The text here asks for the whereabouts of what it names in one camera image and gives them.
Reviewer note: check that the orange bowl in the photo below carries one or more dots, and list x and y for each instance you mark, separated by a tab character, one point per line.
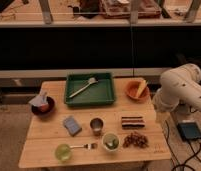
131	89

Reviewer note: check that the pile of brown nuts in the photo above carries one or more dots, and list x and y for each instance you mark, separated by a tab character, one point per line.
136	139

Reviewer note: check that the wooden shelf with clutter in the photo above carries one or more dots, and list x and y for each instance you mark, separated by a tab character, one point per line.
99	13

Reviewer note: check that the blue sponge block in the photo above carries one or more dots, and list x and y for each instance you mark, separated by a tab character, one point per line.
72	126

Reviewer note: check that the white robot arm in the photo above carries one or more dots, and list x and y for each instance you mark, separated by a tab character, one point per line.
181	83

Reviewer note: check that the grey cloth in bowl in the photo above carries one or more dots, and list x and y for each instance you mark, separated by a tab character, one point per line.
39	100

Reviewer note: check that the green round cup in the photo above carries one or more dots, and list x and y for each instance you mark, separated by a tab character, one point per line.
63	152

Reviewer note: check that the green plastic tray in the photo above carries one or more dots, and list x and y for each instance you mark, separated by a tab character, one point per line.
100	93

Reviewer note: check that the black box on floor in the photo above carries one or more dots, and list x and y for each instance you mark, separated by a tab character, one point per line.
189	131

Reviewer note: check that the small silver fork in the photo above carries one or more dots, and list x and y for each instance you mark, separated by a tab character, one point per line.
86	146

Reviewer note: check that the dark round bowl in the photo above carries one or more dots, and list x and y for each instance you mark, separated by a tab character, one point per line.
44	109

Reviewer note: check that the small metal cup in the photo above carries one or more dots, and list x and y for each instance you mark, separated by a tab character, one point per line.
96	125

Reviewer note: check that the striped chocolate wafer block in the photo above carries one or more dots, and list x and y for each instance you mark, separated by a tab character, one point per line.
132	122

